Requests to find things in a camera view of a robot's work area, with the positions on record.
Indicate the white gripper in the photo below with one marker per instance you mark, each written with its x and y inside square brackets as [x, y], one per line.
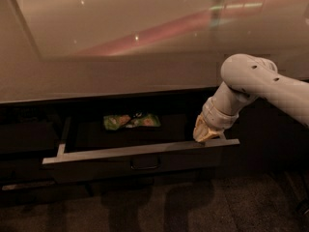
[214, 117]

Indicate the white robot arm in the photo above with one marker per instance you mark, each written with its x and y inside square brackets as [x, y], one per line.
[246, 78]

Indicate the dark left top drawer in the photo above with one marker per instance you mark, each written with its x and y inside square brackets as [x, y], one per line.
[27, 137]

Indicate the dark left middle drawer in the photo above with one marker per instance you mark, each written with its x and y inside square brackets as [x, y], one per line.
[23, 170]

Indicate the dark left bottom drawer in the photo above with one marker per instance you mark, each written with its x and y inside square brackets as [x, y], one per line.
[41, 192]

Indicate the green snack bag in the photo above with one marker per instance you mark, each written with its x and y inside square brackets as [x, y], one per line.
[117, 122]

